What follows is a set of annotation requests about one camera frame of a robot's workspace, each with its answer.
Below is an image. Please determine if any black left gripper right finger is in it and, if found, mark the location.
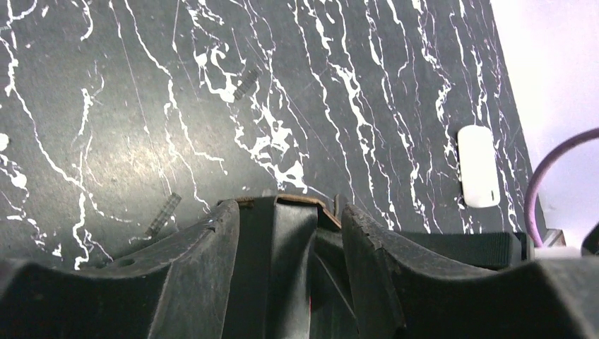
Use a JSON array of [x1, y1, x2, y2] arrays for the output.
[[341, 205, 598, 338]]

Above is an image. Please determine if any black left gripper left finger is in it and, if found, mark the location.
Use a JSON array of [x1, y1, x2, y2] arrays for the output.
[[1, 200, 239, 338]]

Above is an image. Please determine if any small grey staple strip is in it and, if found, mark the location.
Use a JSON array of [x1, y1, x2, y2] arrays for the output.
[[233, 68, 261, 100]]

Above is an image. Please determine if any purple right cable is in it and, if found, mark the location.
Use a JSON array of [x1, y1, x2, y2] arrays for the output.
[[523, 127, 599, 249]]

